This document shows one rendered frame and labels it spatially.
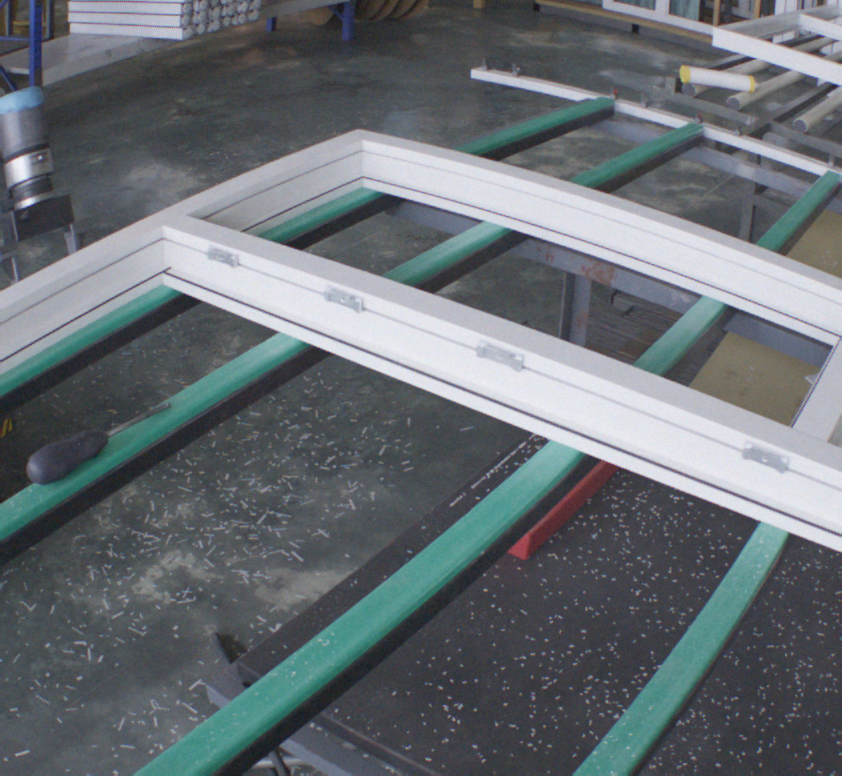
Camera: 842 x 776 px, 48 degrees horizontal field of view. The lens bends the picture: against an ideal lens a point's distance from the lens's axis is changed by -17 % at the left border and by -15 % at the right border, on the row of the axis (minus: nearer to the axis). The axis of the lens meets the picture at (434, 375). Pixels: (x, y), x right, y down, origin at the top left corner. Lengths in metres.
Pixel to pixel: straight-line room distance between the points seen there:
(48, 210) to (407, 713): 0.96
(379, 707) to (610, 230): 0.71
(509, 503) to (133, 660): 1.19
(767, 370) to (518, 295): 1.66
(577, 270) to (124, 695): 1.12
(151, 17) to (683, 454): 4.83
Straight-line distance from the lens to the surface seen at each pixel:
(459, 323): 1.08
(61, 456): 0.98
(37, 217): 1.63
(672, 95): 2.77
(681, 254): 1.40
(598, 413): 1.03
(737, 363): 1.72
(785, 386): 1.69
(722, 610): 0.87
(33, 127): 1.63
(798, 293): 1.35
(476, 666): 1.17
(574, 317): 1.61
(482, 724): 1.11
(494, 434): 2.61
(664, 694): 0.79
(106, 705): 1.93
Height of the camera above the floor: 1.44
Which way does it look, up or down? 31 degrees down
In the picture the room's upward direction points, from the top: 3 degrees clockwise
